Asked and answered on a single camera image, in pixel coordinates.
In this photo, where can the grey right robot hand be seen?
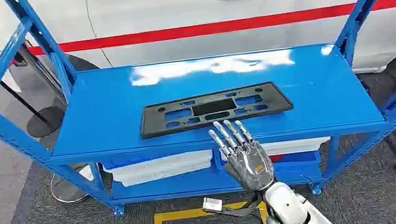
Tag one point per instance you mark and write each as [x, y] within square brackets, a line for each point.
[250, 163]

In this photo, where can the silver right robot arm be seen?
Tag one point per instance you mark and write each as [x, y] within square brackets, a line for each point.
[287, 209]

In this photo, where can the red barrier belt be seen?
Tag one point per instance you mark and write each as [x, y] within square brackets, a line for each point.
[192, 30]

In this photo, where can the white car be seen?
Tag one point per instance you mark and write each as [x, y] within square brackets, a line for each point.
[171, 6]

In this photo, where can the chrome stanchion base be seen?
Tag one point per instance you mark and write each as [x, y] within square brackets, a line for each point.
[66, 189]

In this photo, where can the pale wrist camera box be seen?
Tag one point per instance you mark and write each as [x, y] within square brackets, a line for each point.
[212, 204]

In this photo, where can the black plastic plate frame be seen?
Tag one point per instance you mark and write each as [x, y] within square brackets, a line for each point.
[154, 121]

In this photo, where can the black stanchion post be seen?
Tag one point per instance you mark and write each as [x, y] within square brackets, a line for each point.
[44, 121]

